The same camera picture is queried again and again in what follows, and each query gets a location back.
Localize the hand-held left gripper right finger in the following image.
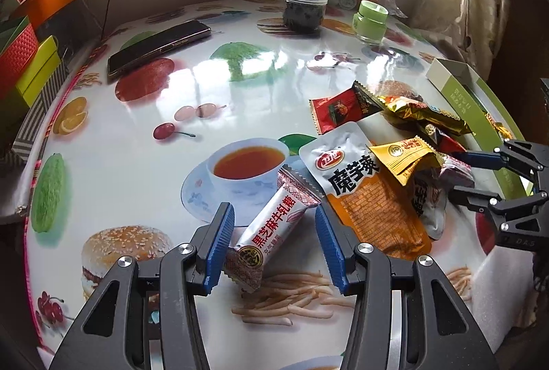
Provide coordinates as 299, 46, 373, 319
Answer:
314, 207, 500, 370

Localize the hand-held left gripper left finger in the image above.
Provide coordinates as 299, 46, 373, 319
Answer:
48, 202, 236, 370

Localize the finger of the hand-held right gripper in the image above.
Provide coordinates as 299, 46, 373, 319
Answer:
455, 140, 549, 195
448, 187, 549, 232

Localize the purple snack packet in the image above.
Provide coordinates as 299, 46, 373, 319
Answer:
437, 153, 476, 188

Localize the gold candy wrapper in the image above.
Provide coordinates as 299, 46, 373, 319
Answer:
484, 113, 513, 139

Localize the large orange and white pouch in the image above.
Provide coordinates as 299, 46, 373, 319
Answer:
299, 122, 434, 258

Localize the white and red nougat packet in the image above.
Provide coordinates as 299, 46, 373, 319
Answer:
223, 165, 322, 294

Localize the green and white cardboard box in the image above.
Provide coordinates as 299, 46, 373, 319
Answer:
426, 58, 537, 199

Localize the long gold snack packet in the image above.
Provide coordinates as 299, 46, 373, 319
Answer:
377, 95, 472, 136

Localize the yellow snack packet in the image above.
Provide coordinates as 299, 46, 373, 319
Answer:
369, 137, 442, 186

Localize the printed glossy tablecloth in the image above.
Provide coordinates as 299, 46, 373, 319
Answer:
23, 0, 528, 370

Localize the dark brown snack packet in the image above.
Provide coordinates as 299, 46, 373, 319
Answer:
352, 81, 384, 116

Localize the red packet with dark picture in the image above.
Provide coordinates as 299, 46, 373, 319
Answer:
309, 88, 363, 135

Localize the green cream jar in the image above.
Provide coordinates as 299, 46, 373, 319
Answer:
352, 0, 389, 44

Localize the dark smartphone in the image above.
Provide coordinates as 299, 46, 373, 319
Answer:
107, 20, 212, 81

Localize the black and white striped box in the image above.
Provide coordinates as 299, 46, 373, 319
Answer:
13, 57, 71, 156

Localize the dark jar with white lid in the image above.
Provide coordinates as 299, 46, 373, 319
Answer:
282, 0, 329, 33

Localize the yellow-green box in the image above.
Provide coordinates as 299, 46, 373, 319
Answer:
16, 36, 63, 107

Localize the red woven box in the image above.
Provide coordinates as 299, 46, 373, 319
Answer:
0, 16, 39, 96

